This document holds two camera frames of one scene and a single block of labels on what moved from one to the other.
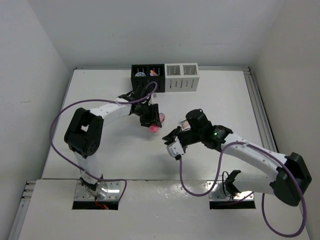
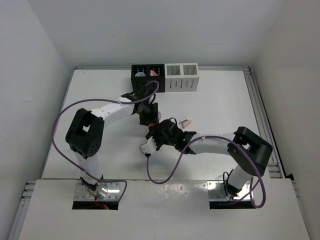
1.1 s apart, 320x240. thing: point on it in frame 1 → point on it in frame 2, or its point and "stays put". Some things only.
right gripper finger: x=172 y=136 → x=154 y=130
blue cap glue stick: x=140 y=74 stays put
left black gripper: x=153 y=117 stays put
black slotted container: x=141 y=74 stays put
